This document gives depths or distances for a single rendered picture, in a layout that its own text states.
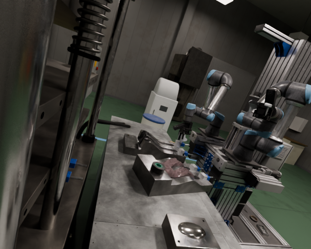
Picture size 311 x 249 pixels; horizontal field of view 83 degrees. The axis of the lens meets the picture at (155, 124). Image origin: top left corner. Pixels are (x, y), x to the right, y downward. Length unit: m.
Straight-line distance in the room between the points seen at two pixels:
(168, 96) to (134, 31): 3.56
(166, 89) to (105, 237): 4.05
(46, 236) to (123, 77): 6.79
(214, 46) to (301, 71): 6.60
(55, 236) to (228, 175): 1.22
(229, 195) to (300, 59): 1.32
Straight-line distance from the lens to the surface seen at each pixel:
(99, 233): 0.81
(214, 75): 1.75
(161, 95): 4.49
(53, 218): 0.79
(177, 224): 0.86
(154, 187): 1.00
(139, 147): 1.36
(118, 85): 7.33
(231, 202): 2.08
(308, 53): 1.90
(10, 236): 0.22
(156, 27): 7.52
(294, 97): 1.48
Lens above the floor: 1.41
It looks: 15 degrees down
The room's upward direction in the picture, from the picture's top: 20 degrees clockwise
